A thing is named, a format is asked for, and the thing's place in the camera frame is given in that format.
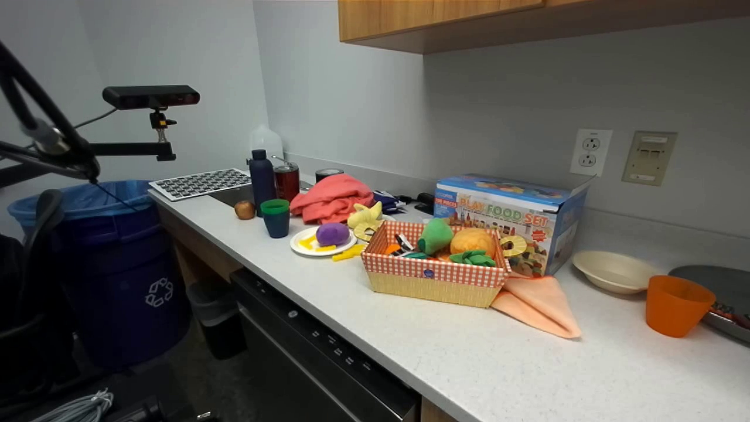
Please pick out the black stereo camera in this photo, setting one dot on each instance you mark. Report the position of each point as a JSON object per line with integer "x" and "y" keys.
{"x": 151, "y": 96}

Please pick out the orange plastic cup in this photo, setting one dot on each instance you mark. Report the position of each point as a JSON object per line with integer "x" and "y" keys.
{"x": 677, "y": 306}

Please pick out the wooden upper cabinet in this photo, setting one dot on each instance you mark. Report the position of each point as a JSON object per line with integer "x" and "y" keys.
{"x": 427, "y": 27}

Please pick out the beige bowl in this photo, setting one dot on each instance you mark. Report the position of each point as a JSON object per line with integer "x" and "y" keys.
{"x": 615, "y": 273}

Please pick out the yellow plush toy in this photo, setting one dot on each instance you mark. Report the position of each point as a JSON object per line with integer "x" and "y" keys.
{"x": 365, "y": 222}

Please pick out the white keyboard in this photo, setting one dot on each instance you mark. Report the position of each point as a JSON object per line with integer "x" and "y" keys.
{"x": 190, "y": 185}

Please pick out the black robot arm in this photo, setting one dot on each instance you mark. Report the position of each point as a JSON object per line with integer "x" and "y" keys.
{"x": 57, "y": 145}

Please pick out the white wall outlet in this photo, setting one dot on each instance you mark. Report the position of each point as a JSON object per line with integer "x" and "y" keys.
{"x": 592, "y": 148}

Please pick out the checkered toy food basket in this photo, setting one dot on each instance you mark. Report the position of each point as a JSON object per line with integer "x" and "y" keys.
{"x": 427, "y": 278}

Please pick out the orange cloth napkin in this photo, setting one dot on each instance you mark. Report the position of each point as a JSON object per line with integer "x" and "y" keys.
{"x": 538, "y": 303}

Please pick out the blue cup green rim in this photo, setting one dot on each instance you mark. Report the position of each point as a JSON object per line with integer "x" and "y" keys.
{"x": 275, "y": 213}

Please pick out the white paper plate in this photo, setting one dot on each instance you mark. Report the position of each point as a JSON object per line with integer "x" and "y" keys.
{"x": 309, "y": 244}

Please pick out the purple plush ball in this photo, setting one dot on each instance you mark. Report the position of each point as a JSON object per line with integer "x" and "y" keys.
{"x": 333, "y": 235}

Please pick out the black GE dishwasher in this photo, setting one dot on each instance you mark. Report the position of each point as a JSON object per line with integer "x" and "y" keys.
{"x": 305, "y": 372}

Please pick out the pink red towel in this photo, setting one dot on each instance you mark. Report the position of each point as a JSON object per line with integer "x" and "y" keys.
{"x": 331, "y": 201}

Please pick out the green plush vegetable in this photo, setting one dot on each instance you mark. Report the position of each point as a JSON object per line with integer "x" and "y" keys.
{"x": 434, "y": 237}

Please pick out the orange plush fruit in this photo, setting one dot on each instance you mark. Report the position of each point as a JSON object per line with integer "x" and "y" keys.
{"x": 474, "y": 239}

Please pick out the dark blue bottle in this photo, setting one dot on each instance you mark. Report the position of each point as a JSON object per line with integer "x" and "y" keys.
{"x": 261, "y": 177}

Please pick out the dark red jar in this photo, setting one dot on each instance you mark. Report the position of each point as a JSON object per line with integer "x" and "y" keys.
{"x": 288, "y": 179}

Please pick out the beige wall switch plate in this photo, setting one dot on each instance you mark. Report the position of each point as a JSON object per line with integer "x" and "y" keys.
{"x": 647, "y": 158}

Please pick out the blue recycling bin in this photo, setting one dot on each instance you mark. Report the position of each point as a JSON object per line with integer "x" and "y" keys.
{"x": 111, "y": 266}

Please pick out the blue play food box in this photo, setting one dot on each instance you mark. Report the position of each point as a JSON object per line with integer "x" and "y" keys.
{"x": 538, "y": 222}

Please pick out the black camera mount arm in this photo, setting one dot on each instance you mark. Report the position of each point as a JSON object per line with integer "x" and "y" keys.
{"x": 160, "y": 145}

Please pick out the dark grey pan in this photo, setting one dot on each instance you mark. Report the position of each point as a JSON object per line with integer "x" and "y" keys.
{"x": 729, "y": 315}

